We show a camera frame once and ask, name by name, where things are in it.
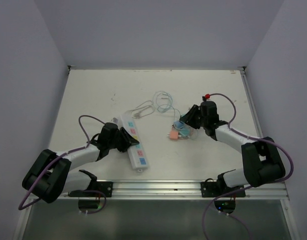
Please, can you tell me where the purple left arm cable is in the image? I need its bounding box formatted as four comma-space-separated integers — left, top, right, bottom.
17, 114, 112, 210

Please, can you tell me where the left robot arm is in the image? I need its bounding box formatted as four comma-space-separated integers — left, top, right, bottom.
22, 122, 139, 204

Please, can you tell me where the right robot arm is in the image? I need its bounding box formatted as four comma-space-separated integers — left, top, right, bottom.
180, 101, 286, 197

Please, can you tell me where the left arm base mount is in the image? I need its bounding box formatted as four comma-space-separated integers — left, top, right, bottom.
65, 169, 113, 215

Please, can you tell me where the white power strip cord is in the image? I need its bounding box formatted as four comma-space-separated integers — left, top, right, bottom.
125, 99, 155, 118

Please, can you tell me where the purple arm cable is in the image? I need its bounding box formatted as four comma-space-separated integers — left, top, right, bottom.
17, 114, 112, 210
201, 92, 295, 240

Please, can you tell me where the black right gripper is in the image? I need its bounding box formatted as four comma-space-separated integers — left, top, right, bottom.
180, 104, 208, 129

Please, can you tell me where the orange charger plug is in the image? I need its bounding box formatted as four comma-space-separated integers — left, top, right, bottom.
167, 130, 179, 141

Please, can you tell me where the mint green charging cable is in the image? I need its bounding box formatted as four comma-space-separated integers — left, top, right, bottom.
153, 90, 183, 126

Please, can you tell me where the light blue charger plug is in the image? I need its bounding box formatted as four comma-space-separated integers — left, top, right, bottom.
173, 121, 185, 130

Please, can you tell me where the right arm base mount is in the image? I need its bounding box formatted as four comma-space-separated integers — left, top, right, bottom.
200, 174, 246, 215

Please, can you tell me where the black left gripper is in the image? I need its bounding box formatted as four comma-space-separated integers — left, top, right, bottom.
108, 126, 138, 152

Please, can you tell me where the right side aluminium rail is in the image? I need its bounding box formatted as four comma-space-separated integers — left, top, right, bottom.
238, 66, 263, 137

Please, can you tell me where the teal dual usb charger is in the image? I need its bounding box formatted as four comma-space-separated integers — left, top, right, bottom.
179, 114, 188, 123

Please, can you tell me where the aluminium table rail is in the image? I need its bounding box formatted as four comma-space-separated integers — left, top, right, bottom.
55, 178, 289, 201

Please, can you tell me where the mint green charger plug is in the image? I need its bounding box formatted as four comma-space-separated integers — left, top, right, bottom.
179, 128, 191, 138

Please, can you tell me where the white power strip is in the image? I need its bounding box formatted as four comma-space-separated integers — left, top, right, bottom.
119, 112, 149, 173

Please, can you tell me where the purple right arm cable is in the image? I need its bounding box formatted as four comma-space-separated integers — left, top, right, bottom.
201, 92, 295, 240

